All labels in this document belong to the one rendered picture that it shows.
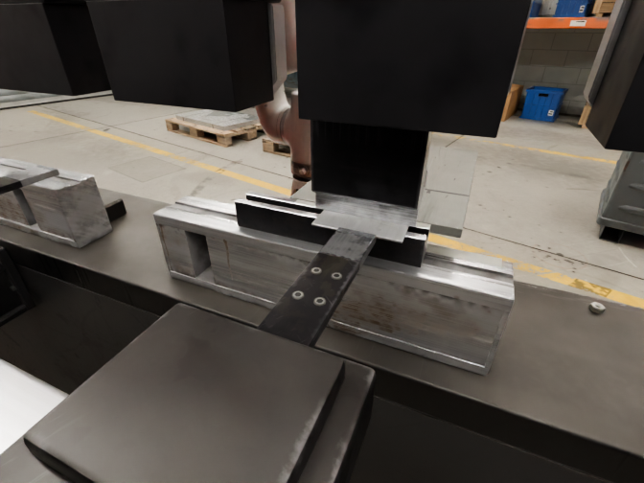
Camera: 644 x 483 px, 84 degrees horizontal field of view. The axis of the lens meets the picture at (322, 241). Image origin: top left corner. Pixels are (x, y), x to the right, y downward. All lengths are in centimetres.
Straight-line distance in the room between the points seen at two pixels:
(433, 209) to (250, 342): 26
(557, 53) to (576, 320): 633
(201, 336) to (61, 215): 47
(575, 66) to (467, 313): 645
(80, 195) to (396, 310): 47
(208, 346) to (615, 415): 35
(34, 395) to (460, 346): 32
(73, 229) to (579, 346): 66
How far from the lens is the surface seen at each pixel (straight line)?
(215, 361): 17
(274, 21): 37
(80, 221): 63
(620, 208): 278
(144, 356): 18
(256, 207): 38
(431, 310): 35
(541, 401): 40
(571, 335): 48
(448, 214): 37
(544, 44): 676
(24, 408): 26
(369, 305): 36
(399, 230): 33
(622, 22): 32
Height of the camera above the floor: 116
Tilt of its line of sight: 31 degrees down
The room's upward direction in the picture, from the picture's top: straight up
